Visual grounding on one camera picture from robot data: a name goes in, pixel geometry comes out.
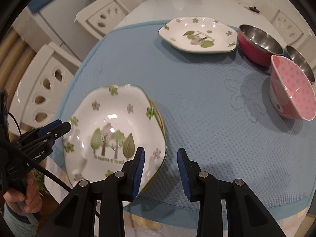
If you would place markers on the blue steel bowl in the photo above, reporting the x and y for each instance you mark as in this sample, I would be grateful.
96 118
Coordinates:
300 59

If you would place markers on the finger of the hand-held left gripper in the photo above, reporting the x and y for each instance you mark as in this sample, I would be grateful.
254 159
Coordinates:
61 129
53 125

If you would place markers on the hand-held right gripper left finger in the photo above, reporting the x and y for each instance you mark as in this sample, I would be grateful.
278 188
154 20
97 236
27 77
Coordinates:
140 167

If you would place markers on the white floral plate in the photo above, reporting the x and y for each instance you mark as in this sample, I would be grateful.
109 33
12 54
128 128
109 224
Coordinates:
182 29
111 118

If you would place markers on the small dark object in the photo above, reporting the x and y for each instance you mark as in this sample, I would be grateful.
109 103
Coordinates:
253 9

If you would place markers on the white refrigerator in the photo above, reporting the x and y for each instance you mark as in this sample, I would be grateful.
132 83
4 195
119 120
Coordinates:
56 22

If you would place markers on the person's left hand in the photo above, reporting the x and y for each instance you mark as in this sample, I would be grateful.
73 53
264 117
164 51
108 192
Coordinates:
32 190

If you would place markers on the white chair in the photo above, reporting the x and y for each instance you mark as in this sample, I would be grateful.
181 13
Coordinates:
98 14
32 84
286 22

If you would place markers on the red steel bowl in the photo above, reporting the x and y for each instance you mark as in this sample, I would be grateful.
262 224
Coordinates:
251 51

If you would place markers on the white plate with yellow rim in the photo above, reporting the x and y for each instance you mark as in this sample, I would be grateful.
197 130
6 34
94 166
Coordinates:
158 114

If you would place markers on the light blue textured mat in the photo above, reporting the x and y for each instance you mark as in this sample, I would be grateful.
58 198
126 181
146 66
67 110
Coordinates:
197 103

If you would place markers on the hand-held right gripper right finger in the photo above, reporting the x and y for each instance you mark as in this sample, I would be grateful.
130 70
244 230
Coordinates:
182 167

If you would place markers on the pink polka dot bowl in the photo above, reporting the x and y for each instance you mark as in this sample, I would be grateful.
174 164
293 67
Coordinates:
288 84

